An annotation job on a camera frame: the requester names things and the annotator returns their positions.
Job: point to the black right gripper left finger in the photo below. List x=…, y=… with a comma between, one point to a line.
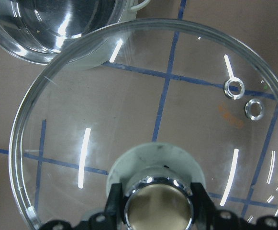
x=115, y=205

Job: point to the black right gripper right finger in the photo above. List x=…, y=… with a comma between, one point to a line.
x=203, y=207

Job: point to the pale green steel pot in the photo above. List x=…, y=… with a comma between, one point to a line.
x=38, y=30

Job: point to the glass pot lid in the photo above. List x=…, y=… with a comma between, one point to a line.
x=148, y=91

